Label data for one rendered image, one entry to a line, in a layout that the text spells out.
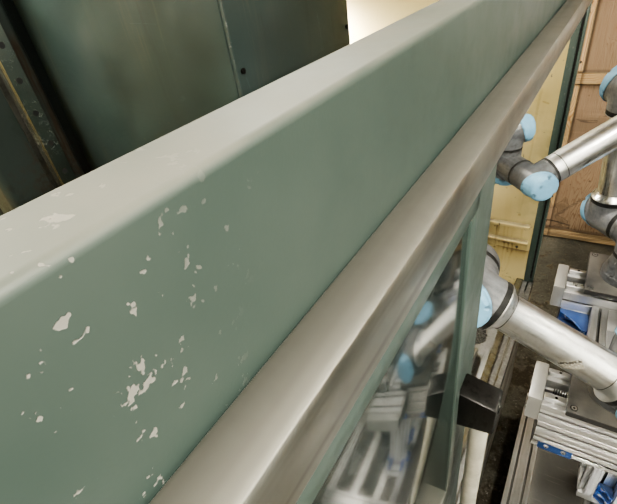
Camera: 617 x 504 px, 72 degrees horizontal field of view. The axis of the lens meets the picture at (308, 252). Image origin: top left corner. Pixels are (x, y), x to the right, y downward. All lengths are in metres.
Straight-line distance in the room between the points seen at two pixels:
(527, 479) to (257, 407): 2.11
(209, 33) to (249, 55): 0.08
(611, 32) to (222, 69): 2.90
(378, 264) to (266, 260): 0.07
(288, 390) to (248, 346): 0.02
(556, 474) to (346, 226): 2.15
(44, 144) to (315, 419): 1.24
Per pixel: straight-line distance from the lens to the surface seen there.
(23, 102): 1.33
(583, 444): 1.45
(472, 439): 0.85
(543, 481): 2.28
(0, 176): 1.35
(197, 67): 0.91
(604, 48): 3.49
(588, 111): 3.60
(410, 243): 0.23
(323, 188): 0.19
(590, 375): 1.07
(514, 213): 2.03
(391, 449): 0.41
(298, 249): 0.18
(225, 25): 0.84
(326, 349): 0.18
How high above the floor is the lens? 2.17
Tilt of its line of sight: 35 degrees down
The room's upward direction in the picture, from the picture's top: 10 degrees counter-clockwise
